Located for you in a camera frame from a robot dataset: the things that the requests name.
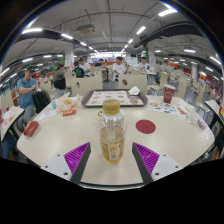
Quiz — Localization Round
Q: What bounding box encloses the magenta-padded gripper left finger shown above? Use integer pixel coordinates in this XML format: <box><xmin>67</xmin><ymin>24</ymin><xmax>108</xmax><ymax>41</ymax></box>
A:
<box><xmin>40</xmin><ymin>142</ymin><xmax>92</xmax><ymax>186</ymax></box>

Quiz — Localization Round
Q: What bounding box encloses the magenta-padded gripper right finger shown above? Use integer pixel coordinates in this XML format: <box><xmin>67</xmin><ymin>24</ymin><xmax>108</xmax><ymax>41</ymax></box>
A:
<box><xmin>131</xmin><ymin>142</ymin><xmax>184</xmax><ymax>186</ymax></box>

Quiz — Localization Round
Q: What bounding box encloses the clear bottle with yellow drink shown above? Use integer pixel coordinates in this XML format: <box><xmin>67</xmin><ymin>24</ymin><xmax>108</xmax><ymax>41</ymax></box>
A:
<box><xmin>98</xmin><ymin>99</ymin><xmax>128</xmax><ymax>164</ymax></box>

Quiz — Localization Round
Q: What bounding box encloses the flat round red coaster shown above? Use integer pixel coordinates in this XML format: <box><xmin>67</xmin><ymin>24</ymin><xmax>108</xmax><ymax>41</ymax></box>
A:
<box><xmin>135</xmin><ymin>119</ymin><xmax>157</xmax><ymax>135</ymax></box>

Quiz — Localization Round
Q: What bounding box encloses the flat red packet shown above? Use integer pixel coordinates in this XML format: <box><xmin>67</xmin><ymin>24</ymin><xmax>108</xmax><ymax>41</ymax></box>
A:
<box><xmin>62</xmin><ymin>109</ymin><xmax>78</xmax><ymax>117</ymax></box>

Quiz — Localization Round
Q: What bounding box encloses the white paper receipt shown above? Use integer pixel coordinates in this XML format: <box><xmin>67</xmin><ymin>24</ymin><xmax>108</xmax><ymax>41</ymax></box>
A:
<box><xmin>37</xmin><ymin>109</ymin><xmax>59</xmax><ymax>122</ymax></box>

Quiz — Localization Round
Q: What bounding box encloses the colourful printed leaflet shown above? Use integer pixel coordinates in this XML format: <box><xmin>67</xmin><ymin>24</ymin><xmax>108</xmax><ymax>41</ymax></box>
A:
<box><xmin>147</xmin><ymin>100</ymin><xmax>181</xmax><ymax>117</ymax></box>

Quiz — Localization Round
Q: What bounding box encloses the red box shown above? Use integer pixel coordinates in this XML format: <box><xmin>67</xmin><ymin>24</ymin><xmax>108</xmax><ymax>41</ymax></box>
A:
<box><xmin>22</xmin><ymin>120</ymin><xmax>40</xmax><ymax>138</ymax></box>

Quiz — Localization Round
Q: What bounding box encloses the food wrapper with fries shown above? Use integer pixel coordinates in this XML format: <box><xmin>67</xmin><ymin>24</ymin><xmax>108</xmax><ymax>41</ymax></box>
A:
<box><xmin>55</xmin><ymin>93</ymin><xmax>82</xmax><ymax>113</ymax></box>

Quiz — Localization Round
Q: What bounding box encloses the dark brown food tray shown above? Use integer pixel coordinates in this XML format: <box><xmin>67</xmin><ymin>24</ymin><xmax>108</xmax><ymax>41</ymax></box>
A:
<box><xmin>81</xmin><ymin>89</ymin><xmax>149</xmax><ymax>108</ymax></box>

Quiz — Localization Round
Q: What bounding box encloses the small pink packet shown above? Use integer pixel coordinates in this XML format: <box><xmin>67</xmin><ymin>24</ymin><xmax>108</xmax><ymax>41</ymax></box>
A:
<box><xmin>197</xmin><ymin>118</ymin><xmax>207</xmax><ymax>131</ymax></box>

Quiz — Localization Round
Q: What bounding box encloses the printed tray paper liner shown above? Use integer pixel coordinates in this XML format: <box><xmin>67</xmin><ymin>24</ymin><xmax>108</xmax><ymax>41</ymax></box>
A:
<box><xmin>87</xmin><ymin>90</ymin><xmax>140</xmax><ymax>107</ymax></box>

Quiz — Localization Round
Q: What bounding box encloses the white sheet with red print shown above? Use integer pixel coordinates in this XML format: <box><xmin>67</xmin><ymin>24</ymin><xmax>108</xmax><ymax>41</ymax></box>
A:
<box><xmin>203</xmin><ymin>126</ymin><xmax>214</xmax><ymax>140</ymax></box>

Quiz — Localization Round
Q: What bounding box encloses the black backpack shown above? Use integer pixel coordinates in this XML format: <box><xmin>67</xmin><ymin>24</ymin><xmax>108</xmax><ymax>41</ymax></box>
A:
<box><xmin>32</xmin><ymin>90</ymin><xmax>51</xmax><ymax>114</ymax></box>

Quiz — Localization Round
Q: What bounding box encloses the red paper cup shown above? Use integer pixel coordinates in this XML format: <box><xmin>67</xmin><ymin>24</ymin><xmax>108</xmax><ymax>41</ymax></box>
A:
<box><xmin>162</xmin><ymin>83</ymin><xmax>177</xmax><ymax>105</ymax></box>

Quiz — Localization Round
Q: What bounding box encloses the white napkin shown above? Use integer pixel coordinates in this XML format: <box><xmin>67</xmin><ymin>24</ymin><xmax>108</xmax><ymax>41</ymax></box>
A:
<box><xmin>128</xmin><ymin>85</ymin><xmax>142</xmax><ymax>97</ymax></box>

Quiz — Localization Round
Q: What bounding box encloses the beige dining table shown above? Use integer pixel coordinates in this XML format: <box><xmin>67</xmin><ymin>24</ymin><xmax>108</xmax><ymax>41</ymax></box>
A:
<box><xmin>0</xmin><ymin>106</ymin><xmax>25</xmax><ymax>141</ymax></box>
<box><xmin>204</xmin><ymin>99</ymin><xmax>224</xmax><ymax>126</ymax></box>

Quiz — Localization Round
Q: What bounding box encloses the group of beige chairs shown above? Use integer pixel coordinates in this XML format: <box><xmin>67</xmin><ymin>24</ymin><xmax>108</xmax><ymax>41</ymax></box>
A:
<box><xmin>1</xmin><ymin>68</ymin><xmax>221</xmax><ymax>111</ymax></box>

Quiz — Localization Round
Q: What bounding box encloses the person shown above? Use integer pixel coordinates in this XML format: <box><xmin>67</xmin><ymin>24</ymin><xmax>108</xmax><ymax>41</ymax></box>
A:
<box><xmin>94</xmin><ymin>58</ymin><xmax>108</xmax><ymax>68</ymax></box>
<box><xmin>161</xmin><ymin>59</ymin><xmax>172</xmax><ymax>73</ymax></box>
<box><xmin>138</xmin><ymin>57</ymin><xmax>151</xmax><ymax>71</ymax></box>
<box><xmin>112</xmin><ymin>56</ymin><xmax>128</xmax><ymax>82</ymax></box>
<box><xmin>72</xmin><ymin>60</ymin><xmax>85</xmax><ymax>78</ymax></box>
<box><xmin>53</xmin><ymin>63</ymin><xmax>68</xmax><ymax>98</ymax></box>
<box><xmin>79</xmin><ymin>58</ymin><xmax>92</xmax><ymax>75</ymax></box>
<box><xmin>16</xmin><ymin>66</ymin><xmax>38</xmax><ymax>119</ymax></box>

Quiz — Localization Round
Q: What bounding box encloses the ceiling air conditioner unit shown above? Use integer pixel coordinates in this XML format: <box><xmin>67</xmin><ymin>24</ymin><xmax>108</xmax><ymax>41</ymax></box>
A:
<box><xmin>76</xmin><ymin>23</ymin><xmax>96</xmax><ymax>34</ymax></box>

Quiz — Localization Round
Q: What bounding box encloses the group of ceiling lights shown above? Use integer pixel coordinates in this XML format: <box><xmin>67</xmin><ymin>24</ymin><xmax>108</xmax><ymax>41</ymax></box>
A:
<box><xmin>0</xmin><ymin>8</ymin><xmax>224</xmax><ymax>81</ymax></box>

